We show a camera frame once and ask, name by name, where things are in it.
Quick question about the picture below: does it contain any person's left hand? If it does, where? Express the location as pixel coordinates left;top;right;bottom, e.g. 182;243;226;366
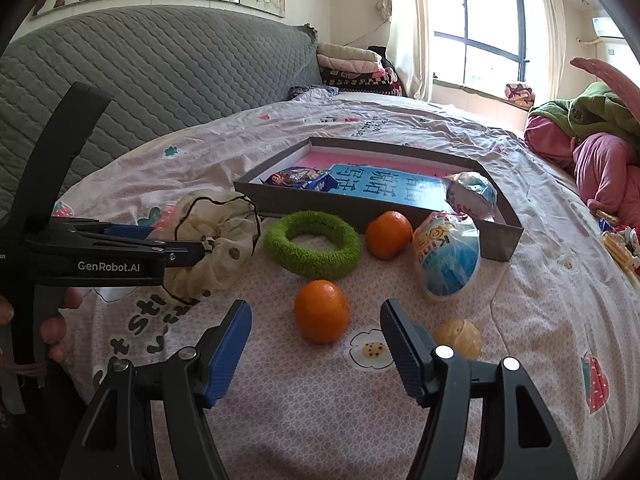
0;287;82;363

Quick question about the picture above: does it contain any snack wrappers pile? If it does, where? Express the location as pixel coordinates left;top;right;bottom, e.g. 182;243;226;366
596;210;639;292

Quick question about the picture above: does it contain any orange tangerine near box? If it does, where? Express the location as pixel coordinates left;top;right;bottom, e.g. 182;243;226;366
364;211;413;261

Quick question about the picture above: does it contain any pink crumpled quilt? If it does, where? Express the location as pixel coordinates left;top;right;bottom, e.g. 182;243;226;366
524;115;639;228

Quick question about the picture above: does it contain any green fuzzy ring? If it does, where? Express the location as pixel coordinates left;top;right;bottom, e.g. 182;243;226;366
262;210;364;281

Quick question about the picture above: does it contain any green crumpled blanket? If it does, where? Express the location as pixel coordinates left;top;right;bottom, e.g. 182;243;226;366
529;81;639;151

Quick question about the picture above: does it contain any cream curtain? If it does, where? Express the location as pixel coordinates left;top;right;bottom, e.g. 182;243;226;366
387;0;434;101
540;0;567;100

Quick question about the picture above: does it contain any blue Oreo cookie packet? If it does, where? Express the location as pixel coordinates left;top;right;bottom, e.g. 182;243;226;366
262;166;337;192

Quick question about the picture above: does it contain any orange tangerine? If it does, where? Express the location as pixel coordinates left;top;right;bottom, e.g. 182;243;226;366
293;280;349;344
364;211;413;261

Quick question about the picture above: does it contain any cream fabric scrunchie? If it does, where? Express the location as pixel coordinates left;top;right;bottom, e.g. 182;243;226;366
149;190;260;301

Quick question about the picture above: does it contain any pink blue picture book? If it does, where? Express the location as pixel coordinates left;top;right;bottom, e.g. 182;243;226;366
283;152;455;210

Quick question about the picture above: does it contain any orange tangerine front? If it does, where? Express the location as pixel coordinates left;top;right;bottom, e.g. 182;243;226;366
293;280;349;344

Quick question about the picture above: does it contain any dark patterned cloth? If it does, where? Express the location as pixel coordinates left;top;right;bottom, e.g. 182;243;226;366
286;84;340;101

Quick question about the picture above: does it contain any grey quilted headboard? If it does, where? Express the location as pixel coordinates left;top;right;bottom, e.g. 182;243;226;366
1;6;321;212

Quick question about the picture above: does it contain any pink strawberry bear bedsheet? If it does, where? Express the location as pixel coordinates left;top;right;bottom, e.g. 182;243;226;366
58;94;639;479

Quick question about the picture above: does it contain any folded blankets stack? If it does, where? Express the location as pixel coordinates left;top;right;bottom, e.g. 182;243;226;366
317;42;406;96

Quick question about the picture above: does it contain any blue white surprise egg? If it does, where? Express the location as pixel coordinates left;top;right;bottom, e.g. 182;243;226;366
412;212;482;301

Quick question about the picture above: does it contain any grey shallow cardboard box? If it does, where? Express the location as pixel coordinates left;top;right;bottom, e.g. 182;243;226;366
233;135;525;262

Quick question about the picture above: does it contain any small bag on windowsill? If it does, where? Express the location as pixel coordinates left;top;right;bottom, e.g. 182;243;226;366
504;81;536;110

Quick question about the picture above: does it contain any red white egg toy packet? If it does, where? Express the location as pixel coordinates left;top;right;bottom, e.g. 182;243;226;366
442;171;498;221

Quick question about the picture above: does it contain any white air conditioner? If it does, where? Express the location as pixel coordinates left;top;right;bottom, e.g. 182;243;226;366
592;16;624;40

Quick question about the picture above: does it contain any window with dark frame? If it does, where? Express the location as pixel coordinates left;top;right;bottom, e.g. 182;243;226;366
430;0;527;96

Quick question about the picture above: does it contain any right cream curtain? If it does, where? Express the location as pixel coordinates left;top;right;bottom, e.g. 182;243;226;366
540;0;567;100

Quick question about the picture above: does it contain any beige walnut ball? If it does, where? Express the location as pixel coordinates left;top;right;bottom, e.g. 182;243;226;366
434;318;483;361

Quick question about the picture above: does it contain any left cream curtain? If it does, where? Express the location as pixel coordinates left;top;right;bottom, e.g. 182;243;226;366
387;0;434;101

